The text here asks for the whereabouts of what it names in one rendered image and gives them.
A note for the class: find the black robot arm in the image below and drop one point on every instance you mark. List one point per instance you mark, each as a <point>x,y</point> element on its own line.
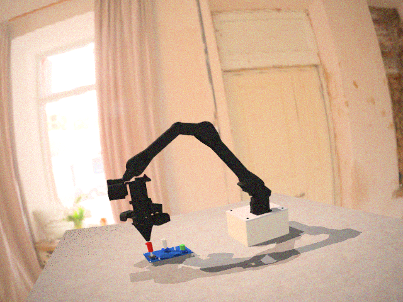
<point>206,133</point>

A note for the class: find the blue circuit board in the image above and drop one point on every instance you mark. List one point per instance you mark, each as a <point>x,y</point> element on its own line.
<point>165,253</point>

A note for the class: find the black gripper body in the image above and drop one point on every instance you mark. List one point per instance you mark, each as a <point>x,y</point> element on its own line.
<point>141,212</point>

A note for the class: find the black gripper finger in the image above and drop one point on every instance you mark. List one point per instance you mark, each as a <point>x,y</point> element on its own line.
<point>147,228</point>
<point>138,227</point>

